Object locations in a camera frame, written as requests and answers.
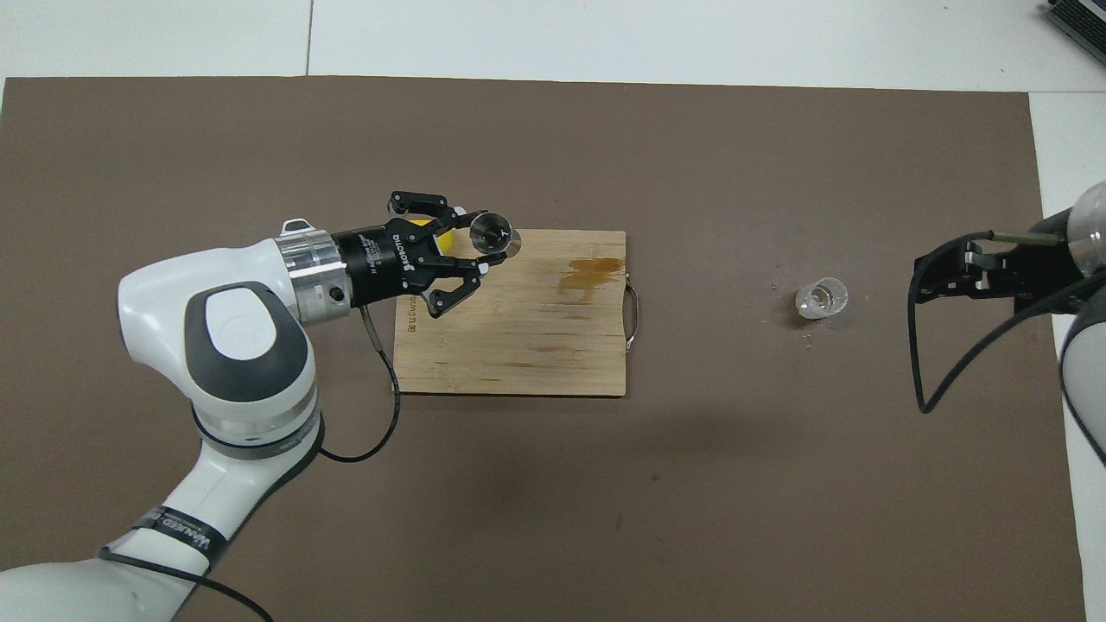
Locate wooden cutting board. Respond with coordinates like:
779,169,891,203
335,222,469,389
391,228,640,397

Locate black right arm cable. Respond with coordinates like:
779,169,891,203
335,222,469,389
907,230,1106,416

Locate steel jigger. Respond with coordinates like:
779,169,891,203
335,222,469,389
469,210,524,260

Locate grey ribbed device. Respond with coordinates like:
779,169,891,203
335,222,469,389
1041,0,1106,66

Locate clear glass cup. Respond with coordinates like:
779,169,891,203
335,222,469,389
795,276,849,321

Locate brown table mat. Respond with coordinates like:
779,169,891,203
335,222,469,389
0,76,1088,622

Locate yellow lemon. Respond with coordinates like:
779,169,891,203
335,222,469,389
406,218,456,257

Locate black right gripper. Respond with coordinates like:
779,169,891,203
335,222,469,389
913,226,1083,314

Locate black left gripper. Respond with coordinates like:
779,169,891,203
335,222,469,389
333,190,495,320

